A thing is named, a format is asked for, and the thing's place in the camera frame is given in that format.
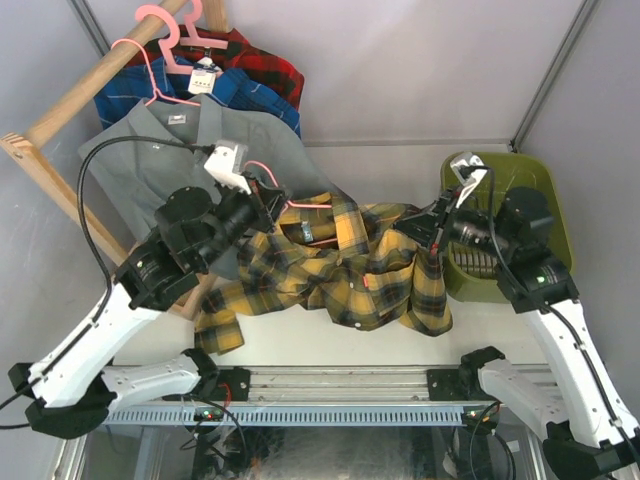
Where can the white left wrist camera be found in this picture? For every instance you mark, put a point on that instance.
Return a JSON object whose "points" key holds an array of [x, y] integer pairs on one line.
{"points": [[225, 166]]}

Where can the grey slotted cable duct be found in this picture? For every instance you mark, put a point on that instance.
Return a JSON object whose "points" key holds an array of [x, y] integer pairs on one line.
{"points": [[245, 415]]}

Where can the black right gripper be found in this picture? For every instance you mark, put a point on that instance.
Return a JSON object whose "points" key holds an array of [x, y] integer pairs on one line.
{"points": [[427, 223]]}

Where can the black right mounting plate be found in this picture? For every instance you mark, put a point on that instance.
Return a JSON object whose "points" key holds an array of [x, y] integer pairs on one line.
{"points": [[450, 385]]}

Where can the black mounting plate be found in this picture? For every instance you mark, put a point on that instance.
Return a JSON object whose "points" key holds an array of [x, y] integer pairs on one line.
{"points": [[450, 385], [229, 384]]}

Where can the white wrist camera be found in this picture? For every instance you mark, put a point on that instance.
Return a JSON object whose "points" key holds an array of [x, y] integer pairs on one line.
{"points": [[225, 166], [470, 171]]}

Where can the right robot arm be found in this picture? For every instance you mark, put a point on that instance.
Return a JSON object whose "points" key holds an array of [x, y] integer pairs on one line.
{"points": [[588, 432]]}

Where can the blue plaid shirt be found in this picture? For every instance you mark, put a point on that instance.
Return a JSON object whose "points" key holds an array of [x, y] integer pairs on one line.
{"points": [[260, 83]]}

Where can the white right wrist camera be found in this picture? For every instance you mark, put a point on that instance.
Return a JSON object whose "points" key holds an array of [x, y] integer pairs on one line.
{"points": [[470, 171]]}

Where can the pink wire hanger grey shirt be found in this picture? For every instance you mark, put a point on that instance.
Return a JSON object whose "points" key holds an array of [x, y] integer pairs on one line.
{"points": [[147, 83]]}

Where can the green plastic basket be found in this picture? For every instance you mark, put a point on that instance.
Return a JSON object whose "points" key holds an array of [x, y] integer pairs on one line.
{"points": [[529, 225]]}

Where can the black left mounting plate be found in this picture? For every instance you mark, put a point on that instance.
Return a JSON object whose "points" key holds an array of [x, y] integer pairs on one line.
{"points": [[229, 384]]}

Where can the yellow plaid shirt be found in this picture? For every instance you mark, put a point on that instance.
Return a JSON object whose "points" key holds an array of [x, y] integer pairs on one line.
{"points": [[334, 255]]}

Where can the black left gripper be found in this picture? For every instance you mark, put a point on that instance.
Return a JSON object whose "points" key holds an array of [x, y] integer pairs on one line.
{"points": [[264, 199]]}

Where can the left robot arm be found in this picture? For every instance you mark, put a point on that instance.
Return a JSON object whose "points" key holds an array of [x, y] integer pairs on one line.
{"points": [[75, 388]]}

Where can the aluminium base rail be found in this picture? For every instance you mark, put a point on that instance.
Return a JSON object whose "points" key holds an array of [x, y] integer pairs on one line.
{"points": [[340, 385]]}

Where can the white paper price tag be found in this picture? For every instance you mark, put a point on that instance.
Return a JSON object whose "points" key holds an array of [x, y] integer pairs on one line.
{"points": [[203, 76]]}

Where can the red plaid shirt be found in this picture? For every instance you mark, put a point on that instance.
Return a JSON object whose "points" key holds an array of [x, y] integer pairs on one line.
{"points": [[237, 46]]}

